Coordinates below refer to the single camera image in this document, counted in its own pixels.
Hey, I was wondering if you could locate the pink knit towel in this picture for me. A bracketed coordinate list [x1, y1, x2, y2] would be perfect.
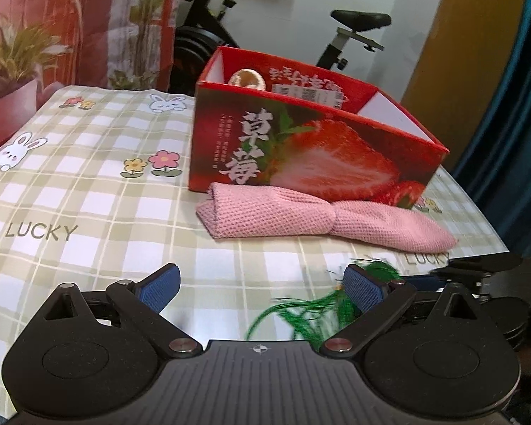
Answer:
[196, 181, 458, 252]

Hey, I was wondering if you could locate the red strawberry print cardboard box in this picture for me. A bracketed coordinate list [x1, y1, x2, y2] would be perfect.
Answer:
[188, 45, 451, 209]

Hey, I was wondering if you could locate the printed backdrop cloth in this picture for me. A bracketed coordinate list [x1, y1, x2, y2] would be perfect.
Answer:
[0, 0, 180, 169]

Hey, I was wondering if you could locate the wooden door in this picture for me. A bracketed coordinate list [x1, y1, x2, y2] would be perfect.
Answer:
[400, 0, 531, 111]

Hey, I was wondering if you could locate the checkered bunny print tablecloth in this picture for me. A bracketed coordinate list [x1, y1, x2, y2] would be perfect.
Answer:
[0, 85, 509, 417]

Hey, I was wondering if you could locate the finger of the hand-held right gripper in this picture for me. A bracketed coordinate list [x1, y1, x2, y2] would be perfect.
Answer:
[430, 254, 520, 277]

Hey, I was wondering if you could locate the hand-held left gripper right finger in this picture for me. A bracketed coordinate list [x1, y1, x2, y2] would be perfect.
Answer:
[321, 264, 479, 357]

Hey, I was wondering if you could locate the black exercise bike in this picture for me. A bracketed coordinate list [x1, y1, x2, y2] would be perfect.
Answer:
[173, 0, 392, 98]

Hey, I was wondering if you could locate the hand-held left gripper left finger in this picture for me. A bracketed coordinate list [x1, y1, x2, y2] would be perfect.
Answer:
[42, 263, 203, 359]

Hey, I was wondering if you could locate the blue curtain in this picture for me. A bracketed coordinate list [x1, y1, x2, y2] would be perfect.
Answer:
[451, 0, 531, 257]

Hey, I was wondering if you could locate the green tassel bundle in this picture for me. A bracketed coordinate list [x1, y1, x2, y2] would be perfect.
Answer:
[247, 259, 401, 346]

